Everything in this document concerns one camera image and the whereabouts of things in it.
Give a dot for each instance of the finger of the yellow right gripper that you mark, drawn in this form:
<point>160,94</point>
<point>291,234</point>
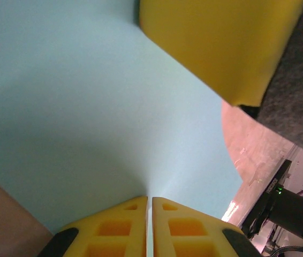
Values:
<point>221,40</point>

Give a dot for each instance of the light blue paper sheet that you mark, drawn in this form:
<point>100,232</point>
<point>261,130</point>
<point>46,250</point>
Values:
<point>87,107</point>

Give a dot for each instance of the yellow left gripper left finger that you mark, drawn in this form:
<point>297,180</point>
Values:
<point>114,230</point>

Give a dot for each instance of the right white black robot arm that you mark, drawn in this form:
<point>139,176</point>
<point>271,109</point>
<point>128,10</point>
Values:
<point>293,211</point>

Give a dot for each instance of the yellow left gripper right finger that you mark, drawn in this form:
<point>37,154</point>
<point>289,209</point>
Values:
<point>189,230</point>

